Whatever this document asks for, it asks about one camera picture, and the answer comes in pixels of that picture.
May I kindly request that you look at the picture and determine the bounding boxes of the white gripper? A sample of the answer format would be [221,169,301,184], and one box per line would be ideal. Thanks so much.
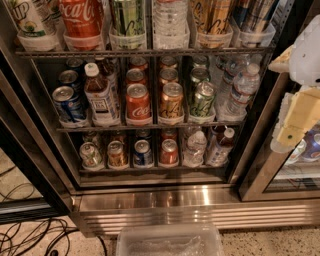
[268,15,320,153]

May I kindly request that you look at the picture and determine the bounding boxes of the blue pepsi can front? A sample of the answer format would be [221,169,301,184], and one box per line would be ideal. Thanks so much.
[52,86,89,128]

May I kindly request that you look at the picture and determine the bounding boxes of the dark striped can top shelf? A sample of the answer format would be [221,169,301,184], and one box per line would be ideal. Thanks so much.
[233,0,279,48]

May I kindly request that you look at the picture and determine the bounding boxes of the fridge glass door right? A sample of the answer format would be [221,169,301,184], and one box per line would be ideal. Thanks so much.
[232,71,320,202]

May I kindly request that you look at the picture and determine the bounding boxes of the green lacroix can front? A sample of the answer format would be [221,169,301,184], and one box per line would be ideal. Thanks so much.
[189,81,216,124]

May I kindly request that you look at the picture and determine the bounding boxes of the green lacroix can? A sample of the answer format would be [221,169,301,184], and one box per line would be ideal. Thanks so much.
[190,67,210,87]
[192,55,210,69]
[189,81,216,124]

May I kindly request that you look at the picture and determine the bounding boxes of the tea bottle bottom shelf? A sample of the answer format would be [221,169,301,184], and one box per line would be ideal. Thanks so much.
[206,128,235,167]

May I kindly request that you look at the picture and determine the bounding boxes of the green lacroix can back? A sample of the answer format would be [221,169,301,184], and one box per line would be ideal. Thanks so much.
[192,55,210,69]

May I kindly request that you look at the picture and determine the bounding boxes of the orange can top shelf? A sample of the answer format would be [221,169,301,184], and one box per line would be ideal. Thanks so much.
[191,0,235,48]

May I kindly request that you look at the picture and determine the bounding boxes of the orange can shelf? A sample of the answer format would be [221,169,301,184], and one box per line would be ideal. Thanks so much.
[107,140,128,170]
[191,0,235,48]

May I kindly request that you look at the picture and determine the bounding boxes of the water bottle bottom shelf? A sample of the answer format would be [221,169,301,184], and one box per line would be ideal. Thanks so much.
[183,131,207,167]

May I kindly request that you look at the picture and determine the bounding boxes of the orange lacroix can back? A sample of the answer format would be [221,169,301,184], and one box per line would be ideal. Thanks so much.
[159,56,178,69]

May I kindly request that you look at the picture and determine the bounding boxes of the clear water bottle top shelf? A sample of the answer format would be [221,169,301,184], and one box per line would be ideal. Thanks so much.
[152,0,190,50]

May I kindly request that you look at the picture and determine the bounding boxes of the red can bottom shelf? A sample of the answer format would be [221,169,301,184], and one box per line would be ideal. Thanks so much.
[159,139,179,167]

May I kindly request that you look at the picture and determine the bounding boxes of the red coca-cola can front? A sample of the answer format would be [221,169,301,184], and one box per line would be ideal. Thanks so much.
[126,83,152,126]

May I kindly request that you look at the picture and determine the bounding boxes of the red coca-cola can back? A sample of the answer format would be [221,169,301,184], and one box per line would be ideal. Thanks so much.
[129,56,149,71]

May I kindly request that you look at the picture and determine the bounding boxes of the blue pepsi can bottom shelf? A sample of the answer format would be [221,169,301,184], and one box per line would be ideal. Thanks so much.
[133,140,153,168]

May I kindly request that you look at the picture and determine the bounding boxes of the green can top shelf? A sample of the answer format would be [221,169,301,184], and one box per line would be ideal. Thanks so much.
[109,0,146,50]

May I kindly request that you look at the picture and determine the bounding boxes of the orange can bottom shelf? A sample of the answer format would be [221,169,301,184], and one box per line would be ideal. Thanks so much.
[107,140,128,170]

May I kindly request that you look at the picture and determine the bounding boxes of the blue pepsi can back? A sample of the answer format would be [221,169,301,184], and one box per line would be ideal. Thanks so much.
[66,58,84,74]

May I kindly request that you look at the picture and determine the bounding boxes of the red coca-cola can top shelf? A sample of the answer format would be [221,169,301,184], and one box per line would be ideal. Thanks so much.
[59,0,104,51]

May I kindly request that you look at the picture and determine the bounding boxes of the stainless fridge base grille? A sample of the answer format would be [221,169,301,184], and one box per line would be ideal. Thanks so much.
[70,185,320,237]

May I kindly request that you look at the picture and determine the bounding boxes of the white 7up can top shelf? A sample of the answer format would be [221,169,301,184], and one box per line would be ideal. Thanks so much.
[6,0,57,51]

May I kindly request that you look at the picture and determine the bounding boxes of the clear water bottle front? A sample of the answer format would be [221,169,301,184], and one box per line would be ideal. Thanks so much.
[217,63,260,122]

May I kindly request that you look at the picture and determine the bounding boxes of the clear water bottle behind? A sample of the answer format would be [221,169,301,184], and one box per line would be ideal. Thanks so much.
[216,54,250,97]

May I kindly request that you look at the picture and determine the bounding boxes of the tea bottle behind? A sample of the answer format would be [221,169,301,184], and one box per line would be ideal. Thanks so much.
[95,57,118,88]

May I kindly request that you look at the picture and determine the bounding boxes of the brown tea bottle white cap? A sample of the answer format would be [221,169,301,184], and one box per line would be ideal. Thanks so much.
[84,63,119,127]

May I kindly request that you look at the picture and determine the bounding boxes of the clear plastic bin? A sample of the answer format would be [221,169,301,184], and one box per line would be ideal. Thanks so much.
[116,223,225,256]

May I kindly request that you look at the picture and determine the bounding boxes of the top wire shelf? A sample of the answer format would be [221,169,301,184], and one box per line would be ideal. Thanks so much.
[15,47,274,59]

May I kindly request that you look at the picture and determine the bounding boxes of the wire shelf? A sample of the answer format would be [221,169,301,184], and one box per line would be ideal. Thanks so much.
[15,47,274,59]
[56,121,244,133]

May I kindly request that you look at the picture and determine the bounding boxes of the middle wire shelf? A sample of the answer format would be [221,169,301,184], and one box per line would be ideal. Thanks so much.
[56,121,244,133]

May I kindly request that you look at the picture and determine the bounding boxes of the black floor cables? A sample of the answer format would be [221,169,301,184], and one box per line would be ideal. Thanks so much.
[0,164,108,256]

